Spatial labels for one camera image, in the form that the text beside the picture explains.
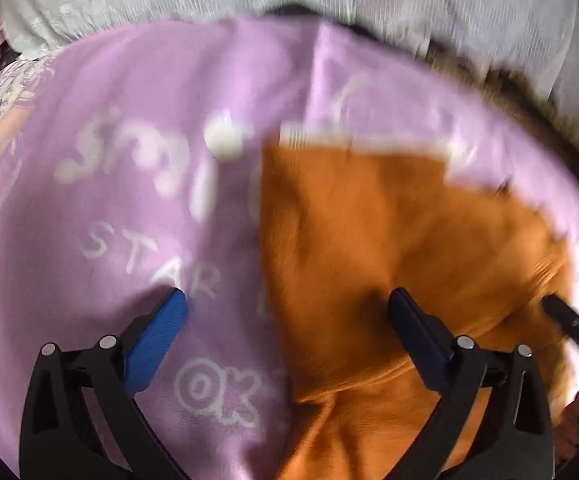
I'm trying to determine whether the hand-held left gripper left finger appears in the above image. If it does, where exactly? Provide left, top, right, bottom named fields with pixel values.
left=18, top=286, right=190, bottom=480

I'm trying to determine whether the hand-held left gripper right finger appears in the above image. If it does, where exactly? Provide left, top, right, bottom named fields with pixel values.
left=384, top=287, right=556, bottom=480

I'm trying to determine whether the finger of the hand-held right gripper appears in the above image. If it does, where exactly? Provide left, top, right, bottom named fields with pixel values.
left=541, top=293, right=579, bottom=363

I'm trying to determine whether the floral print cloth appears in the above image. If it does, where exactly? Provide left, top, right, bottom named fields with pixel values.
left=0, top=55, right=55, bottom=191

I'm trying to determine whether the purple printed blanket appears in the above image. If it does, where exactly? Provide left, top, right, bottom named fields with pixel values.
left=0, top=15, right=579, bottom=480

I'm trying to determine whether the person's right hand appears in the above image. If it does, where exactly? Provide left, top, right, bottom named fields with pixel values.
left=555, top=380, right=579, bottom=463

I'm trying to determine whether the orange knit garment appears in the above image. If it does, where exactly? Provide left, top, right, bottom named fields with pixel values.
left=256, top=142, right=577, bottom=480

